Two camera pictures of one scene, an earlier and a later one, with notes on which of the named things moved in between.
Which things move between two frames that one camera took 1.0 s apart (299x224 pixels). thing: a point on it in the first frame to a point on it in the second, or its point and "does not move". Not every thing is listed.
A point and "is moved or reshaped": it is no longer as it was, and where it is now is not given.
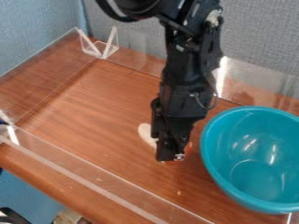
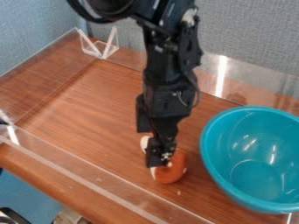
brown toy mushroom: (144, 133) is moved or reshaped
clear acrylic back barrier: (247, 80) does not move
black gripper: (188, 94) to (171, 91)
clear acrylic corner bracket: (99, 48) does not move
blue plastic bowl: (249, 143) does not move
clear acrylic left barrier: (41, 74) does not move
